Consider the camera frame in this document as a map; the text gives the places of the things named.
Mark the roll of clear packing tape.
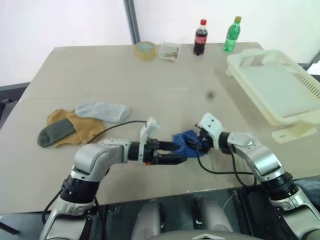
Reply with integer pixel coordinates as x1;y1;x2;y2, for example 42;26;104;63
134;41;158;62

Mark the light grey sock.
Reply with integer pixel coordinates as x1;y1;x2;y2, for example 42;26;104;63
75;101;131;123

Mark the grey window frame post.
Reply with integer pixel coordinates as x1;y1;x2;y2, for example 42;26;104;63
123;0;141;46

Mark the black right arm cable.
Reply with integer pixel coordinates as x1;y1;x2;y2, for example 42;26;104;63
195;139;257;188

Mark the blue sock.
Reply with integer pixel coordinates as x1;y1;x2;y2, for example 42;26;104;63
171;128;210;159

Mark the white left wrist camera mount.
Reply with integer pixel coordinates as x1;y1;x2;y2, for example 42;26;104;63
139;116;161;165

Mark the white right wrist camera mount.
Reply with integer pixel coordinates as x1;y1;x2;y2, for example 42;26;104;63
198;112;224;151

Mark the cream plastic basket tray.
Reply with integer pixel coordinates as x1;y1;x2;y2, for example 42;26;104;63
225;48;320;144

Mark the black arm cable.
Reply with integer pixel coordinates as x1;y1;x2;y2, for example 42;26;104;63
195;139;257;188
86;120;149;145

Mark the silver rounded robot leg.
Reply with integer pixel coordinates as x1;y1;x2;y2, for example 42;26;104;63
130;199;163;240
191;196;235;240

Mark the mustard yellow sock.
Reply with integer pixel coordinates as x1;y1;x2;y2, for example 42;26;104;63
46;108;106;149

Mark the clear box of coloured clips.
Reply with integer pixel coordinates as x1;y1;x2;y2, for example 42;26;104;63
157;41;182;63

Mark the cola bottle with red label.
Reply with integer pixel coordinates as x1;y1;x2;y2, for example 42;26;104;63
193;18;209;57

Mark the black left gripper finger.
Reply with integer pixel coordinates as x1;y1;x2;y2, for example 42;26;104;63
158;141;182;151
158;154;188;165

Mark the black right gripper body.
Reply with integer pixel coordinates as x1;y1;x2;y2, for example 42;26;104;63
196;128;216;154

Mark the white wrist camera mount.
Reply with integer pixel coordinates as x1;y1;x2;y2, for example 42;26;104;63
139;116;161;165
198;112;224;151

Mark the green plastic soda bottle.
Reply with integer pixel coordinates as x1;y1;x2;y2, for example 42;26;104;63
222;15;243;52

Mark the dark green sock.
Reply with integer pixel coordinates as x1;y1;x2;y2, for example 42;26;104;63
37;118;77;149

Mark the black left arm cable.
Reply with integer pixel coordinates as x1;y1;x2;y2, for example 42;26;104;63
86;120;149;145

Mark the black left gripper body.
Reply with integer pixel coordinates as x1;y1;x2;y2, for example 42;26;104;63
144;138;161;166

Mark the blue jeans leg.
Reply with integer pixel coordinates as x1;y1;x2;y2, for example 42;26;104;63
293;178;320;202

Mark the dark grey bench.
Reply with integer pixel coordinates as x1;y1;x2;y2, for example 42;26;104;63
0;81;30;130

